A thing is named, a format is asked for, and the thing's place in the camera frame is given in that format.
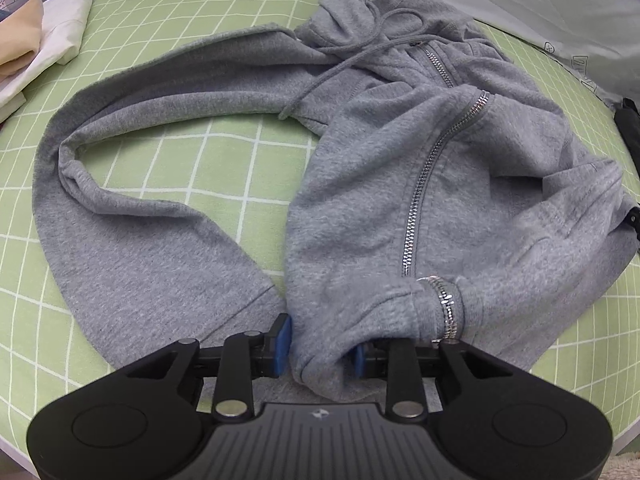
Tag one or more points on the white folded cloth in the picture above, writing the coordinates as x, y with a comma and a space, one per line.
65, 25

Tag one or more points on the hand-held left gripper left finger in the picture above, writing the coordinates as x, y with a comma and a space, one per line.
281, 347

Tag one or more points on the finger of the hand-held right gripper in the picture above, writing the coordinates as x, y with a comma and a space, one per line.
635, 222

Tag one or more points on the black folded garment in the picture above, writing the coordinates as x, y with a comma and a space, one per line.
631, 125

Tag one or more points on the beige folded cloth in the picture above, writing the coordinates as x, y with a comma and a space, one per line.
20, 35

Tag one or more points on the grey zip hoodie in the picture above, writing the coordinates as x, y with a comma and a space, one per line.
350, 185

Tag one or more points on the fluffy rug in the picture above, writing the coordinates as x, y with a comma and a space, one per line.
622, 467

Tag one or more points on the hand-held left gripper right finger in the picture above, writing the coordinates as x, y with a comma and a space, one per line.
357, 360

